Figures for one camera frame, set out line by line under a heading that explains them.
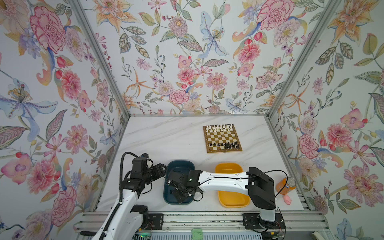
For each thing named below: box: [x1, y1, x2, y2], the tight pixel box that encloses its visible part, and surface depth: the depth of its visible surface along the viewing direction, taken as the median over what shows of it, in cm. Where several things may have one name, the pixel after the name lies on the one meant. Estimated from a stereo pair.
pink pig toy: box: [283, 195, 293, 205], surface depth 81 cm
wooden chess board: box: [202, 124, 243, 154], surface depth 109 cm
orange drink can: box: [276, 176, 297, 195], surface depth 78 cm
